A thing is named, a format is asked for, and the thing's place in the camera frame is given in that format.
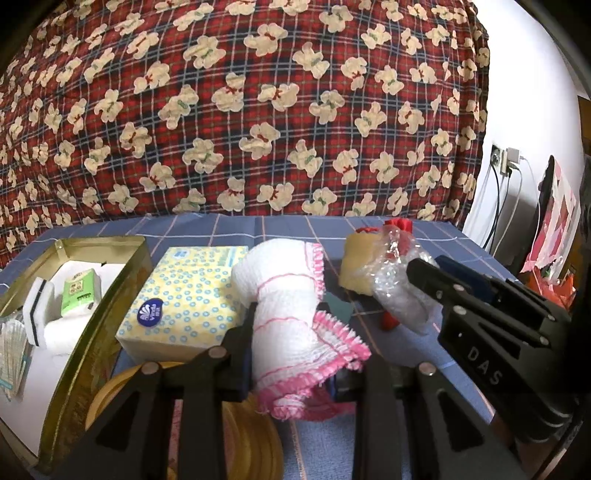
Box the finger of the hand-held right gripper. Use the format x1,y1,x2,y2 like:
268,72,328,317
405,257,571,348
435,255,494,303

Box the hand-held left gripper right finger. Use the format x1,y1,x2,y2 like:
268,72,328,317
330,355,529,480

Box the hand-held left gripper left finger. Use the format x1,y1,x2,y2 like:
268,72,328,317
55,302,259,480

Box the clear plastic bag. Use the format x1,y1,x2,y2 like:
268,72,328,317
372,226,439,335

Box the red embroidered pouch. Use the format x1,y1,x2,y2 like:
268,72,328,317
355,219,414,333

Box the yellow sponge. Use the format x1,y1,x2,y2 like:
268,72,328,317
339,229,384,296

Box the white towel pink trim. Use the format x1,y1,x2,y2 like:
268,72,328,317
231,239,372,422

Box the gold metal tin tray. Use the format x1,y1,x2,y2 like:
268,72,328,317
0,236,155,476

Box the small green label tissue packet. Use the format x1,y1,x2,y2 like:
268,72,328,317
60,269,102,319

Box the white sponge dark layer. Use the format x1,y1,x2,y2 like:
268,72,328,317
22,277,56,347

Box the clear packet of strips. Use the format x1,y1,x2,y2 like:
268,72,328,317
0,318,35,402

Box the round gold tin pink lid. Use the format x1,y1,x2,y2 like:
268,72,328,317
85,360,284,480

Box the teal cloth piece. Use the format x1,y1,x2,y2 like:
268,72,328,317
321,295,354,326

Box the red orange paper items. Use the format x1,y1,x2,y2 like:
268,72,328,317
526,268,578,315

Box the yellow dotted tissue pack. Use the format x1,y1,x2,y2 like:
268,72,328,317
115,246,250,365

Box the pink patterned paper bag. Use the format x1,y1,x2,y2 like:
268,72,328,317
522,157,583,287

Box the brown wooden door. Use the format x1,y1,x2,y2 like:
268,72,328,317
570,95,591,301

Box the blue checked bed sheet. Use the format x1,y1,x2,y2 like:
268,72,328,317
0,213,573,480

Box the red plaid bear blanket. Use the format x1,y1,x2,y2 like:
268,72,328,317
0,0,490,268

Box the black cable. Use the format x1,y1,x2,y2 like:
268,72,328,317
482,161,503,250

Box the white cable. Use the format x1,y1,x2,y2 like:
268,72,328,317
507,157,542,259

